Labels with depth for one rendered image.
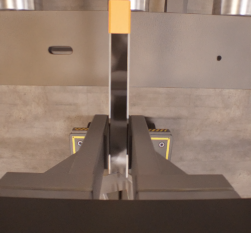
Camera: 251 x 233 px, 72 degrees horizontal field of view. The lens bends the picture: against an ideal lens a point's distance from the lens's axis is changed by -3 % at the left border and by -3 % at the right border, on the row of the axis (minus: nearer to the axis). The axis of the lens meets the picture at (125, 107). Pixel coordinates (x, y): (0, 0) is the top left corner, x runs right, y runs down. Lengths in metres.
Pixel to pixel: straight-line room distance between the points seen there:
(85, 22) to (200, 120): 1.48
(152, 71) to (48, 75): 0.13
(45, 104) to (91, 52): 1.37
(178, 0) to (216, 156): 1.49
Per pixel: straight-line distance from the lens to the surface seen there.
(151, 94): 1.45
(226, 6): 0.58
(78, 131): 1.22
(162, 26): 0.23
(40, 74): 0.25
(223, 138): 1.81
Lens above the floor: 1.39
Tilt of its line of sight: 73 degrees down
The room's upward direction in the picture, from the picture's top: 178 degrees clockwise
